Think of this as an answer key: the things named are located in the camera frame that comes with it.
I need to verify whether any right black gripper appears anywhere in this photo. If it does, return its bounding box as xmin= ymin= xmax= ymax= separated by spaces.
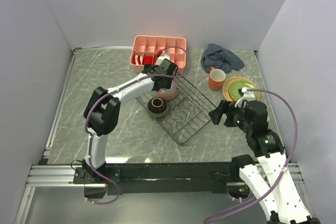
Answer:
xmin=208 ymin=99 xmax=251 ymax=132

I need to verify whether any tan wooden plate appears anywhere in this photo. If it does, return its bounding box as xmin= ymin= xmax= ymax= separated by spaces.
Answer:
xmin=223 ymin=77 xmax=258 ymax=102

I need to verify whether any pink patterned bowl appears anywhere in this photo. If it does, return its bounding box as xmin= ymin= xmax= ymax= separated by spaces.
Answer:
xmin=156 ymin=82 xmax=177 ymax=101

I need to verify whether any clear glass plate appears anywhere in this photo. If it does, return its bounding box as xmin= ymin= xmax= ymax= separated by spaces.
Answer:
xmin=227 ymin=80 xmax=260 ymax=103

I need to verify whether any orange mug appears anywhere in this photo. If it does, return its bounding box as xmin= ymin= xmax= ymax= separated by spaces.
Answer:
xmin=208 ymin=67 xmax=226 ymax=91

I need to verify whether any black bowl gold rim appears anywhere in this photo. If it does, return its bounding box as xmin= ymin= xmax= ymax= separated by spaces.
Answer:
xmin=147 ymin=97 xmax=169 ymax=119

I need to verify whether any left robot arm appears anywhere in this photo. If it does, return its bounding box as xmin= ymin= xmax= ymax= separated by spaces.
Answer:
xmin=73 ymin=58 xmax=178 ymax=184

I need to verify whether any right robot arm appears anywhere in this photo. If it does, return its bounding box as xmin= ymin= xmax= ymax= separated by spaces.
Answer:
xmin=209 ymin=100 xmax=320 ymax=223

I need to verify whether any red roll middle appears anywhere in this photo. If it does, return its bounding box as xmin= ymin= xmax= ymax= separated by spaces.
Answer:
xmin=143 ymin=56 xmax=153 ymax=65

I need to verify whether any pink compartment organizer box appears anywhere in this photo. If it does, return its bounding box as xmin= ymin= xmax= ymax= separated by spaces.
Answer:
xmin=130 ymin=35 xmax=187 ymax=73

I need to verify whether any red white striped roll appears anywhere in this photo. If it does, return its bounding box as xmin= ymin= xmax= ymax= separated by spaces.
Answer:
xmin=132 ymin=55 xmax=143 ymax=66

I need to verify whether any grey crumpled cloth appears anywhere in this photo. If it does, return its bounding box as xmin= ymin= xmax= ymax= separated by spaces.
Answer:
xmin=200 ymin=44 xmax=245 ymax=73

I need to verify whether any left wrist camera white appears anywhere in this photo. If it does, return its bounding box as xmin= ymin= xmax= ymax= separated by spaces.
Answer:
xmin=155 ymin=49 xmax=170 ymax=65

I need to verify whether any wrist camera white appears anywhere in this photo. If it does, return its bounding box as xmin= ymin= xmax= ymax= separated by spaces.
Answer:
xmin=235 ymin=87 xmax=255 ymax=108
xmin=155 ymin=49 xmax=170 ymax=65

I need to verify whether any black wire dish rack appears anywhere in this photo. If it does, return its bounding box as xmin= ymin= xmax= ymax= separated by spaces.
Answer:
xmin=136 ymin=77 xmax=215 ymax=146

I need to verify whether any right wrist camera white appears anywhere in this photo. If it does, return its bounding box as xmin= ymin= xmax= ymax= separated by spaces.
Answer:
xmin=235 ymin=87 xmax=255 ymax=108

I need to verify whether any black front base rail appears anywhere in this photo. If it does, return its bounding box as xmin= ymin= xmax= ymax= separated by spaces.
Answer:
xmin=72 ymin=161 xmax=260 ymax=196

